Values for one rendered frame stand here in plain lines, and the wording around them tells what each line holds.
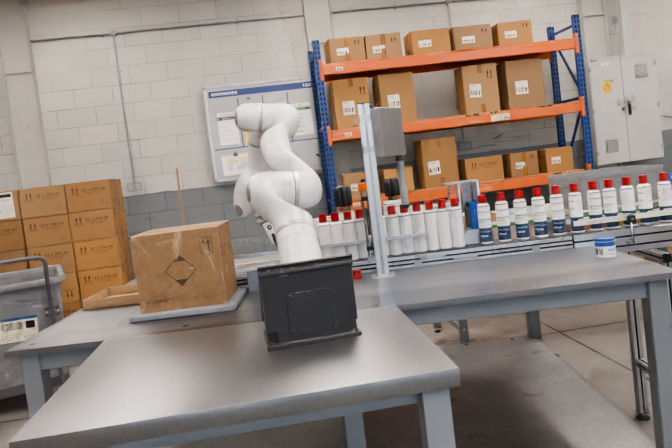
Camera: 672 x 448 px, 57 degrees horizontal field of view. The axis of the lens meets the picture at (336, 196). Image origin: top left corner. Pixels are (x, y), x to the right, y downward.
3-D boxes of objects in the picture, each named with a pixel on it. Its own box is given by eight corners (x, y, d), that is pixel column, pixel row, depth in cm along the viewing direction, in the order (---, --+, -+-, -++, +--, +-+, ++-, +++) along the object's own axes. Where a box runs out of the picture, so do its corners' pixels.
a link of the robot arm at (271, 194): (319, 221, 178) (304, 162, 193) (255, 225, 173) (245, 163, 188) (313, 246, 187) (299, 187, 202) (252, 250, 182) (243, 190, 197)
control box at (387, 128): (406, 154, 247) (401, 107, 246) (384, 157, 233) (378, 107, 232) (384, 157, 253) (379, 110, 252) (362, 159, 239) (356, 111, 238)
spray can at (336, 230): (347, 260, 255) (341, 211, 254) (345, 262, 250) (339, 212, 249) (335, 261, 256) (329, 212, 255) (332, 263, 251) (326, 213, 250)
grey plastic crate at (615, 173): (627, 196, 436) (624, 165, 435) (667, 198, 397) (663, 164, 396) (549, 207, 426) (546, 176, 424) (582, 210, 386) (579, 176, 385)
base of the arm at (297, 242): (343, 298, 177) (330, 246, 189) (338, 263, 163) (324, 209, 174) (278, 313, 176) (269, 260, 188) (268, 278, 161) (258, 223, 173)
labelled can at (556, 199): (564, 233, 255) (558, 184, 254) (568, 235, 250) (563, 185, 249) (551, 235, 255) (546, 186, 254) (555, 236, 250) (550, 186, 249)
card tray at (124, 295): (176, 288, 268) (174, 279, 268) (158, 301, 242) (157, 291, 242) (108, 296, 269) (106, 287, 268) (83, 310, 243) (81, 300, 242)
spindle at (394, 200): (405, 231, 318) (398, 176, 316) (407, 233, 309) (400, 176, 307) (387, 233, 318) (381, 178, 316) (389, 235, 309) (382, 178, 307)
